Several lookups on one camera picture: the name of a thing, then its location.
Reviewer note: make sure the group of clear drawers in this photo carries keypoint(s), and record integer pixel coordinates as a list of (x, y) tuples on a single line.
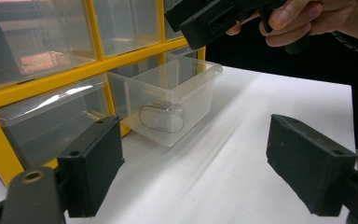
[(43, 37)]

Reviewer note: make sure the small clear object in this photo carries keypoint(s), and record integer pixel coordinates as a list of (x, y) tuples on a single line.
[(161, 119)]

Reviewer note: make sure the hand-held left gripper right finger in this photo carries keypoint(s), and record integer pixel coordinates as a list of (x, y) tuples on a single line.
[(310, 168)]

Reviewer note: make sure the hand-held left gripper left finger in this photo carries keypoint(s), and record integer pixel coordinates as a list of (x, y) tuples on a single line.
[(93, 165)]

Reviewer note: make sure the clear plastic drawer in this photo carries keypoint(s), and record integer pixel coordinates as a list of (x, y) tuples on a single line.
[(192, 102)]

